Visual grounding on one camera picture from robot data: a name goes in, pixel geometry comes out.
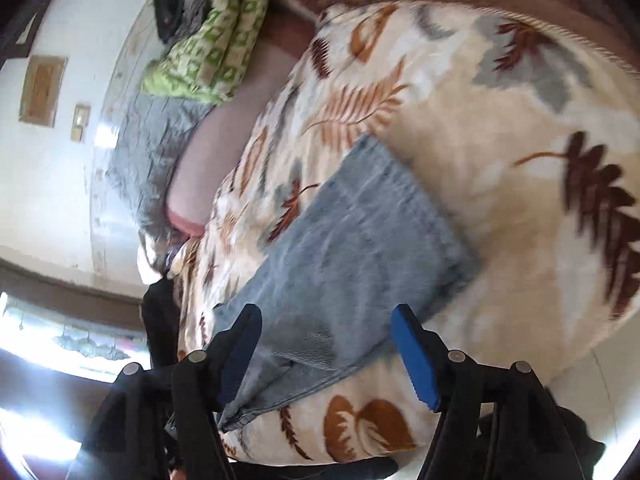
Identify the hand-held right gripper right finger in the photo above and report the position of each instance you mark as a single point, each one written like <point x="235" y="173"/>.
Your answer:
<point x="416" y="360"/>

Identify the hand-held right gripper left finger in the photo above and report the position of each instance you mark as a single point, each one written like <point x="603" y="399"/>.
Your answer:
<point x="236" y="372"/>

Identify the blue denim pants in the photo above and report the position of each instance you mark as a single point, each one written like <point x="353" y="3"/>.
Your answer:
<point x="340" y="260"/>

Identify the black garment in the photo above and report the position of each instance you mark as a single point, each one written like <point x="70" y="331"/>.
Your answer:
<point x="160" y="315"/>

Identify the patterned glass window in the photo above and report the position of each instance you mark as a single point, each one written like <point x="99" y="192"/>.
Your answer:
<point x="75" y="345"/>

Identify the dark cloth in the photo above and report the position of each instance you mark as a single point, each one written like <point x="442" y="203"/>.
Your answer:
<point x="575" y="435"/>

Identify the pink pillow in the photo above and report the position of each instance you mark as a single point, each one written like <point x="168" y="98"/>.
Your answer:
<point x="215" y="160"/>

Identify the cream leaf-print blanket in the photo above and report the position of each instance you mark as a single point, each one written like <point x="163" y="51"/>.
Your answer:
<point x="500" y="160"/>

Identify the grey quilted blanket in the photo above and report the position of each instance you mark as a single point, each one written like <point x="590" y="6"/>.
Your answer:
<point x="145" y="160"/>

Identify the green patterned quilt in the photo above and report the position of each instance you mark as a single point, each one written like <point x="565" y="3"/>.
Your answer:
<point x="220" y="45"/>

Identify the wall switch plate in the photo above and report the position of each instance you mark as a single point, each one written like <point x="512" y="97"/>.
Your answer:
<point x="80" y="122"/>

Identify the wooden wall panel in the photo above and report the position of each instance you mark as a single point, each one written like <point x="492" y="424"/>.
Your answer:
<point x="42" y="91"/>

